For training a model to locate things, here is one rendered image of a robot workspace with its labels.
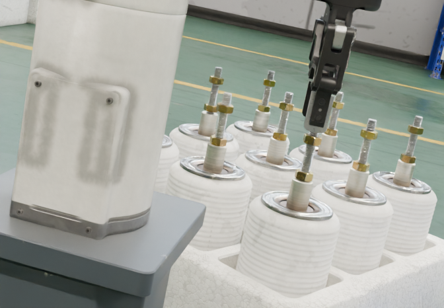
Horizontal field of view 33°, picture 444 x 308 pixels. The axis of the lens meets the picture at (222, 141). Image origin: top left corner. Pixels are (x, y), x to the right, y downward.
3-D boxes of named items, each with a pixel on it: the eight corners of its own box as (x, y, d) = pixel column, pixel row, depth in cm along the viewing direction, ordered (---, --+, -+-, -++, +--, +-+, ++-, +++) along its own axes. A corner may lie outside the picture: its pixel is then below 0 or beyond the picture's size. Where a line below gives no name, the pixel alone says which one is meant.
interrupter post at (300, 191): (300, 205, 78) (307, 176, 77) (311, 214, 76) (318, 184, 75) (280, 204, 77) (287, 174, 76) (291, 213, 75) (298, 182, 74)
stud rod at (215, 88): (208, 123, 99) (219, 68, 97) (203, 121, 100) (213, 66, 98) (213, 123, 100) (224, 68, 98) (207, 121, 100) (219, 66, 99)
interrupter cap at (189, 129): (231, 148, 96) (232, 143, 96) (174, 137, 96) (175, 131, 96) (234, 135, 104) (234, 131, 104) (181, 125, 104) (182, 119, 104)
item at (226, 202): (178, 342, 81) (209, 187, 77) (127, 302, 88) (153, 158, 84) (239, 324, 88) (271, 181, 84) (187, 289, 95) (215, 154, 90)
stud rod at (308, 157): (298, 195, 76) (315, 123, 74) (293, 192, 76) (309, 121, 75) (306, 195, 76) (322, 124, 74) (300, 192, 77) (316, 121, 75)
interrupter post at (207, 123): (213, 140, 99) (218, 116, 98) (195, 136, 99) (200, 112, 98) (215, 136, 101) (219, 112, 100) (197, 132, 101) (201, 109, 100)
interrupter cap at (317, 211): (310, 198, 81) (311, 192, 81) (345, 225, 75) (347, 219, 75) (248, 194, 78) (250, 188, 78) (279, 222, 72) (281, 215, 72)
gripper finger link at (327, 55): (326, 20, 67) (312, 80, 69) (326, 26, 65) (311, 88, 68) (356, 26, 67) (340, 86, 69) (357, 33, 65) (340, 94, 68)
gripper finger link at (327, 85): (319, 71, 70) (308, 122, 71) (321, 75, 67) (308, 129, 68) (335, 75, 70) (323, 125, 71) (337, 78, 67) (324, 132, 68)
